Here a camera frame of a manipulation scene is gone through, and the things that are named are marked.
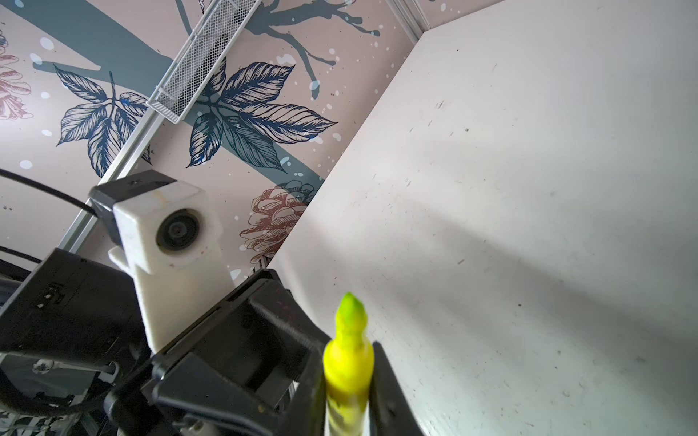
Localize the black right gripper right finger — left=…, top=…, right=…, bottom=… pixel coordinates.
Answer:
left=368, top=342, right=425, bottom=436

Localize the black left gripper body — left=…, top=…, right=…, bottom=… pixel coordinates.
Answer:
left=104, top=269, right=327, bottom=435

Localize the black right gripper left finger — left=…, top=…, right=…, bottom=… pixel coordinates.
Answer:
left=274, top=343, right=326, bottom=435

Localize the yellow highlighter pen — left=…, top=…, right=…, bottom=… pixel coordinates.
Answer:
left=323, top=292, right=374, bottom=435

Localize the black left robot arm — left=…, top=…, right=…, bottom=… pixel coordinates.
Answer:
left=1, top=250, right=328, bottom=435

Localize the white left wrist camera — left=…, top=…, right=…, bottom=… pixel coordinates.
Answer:
left=89, top=170, right=234, bottom=354

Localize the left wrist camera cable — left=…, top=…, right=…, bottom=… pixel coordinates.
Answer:
left=0, top=167, right=99, bottom=265

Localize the white mesh wall tray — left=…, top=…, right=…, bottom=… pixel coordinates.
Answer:
left=147, top=0, right=260, bottom=124

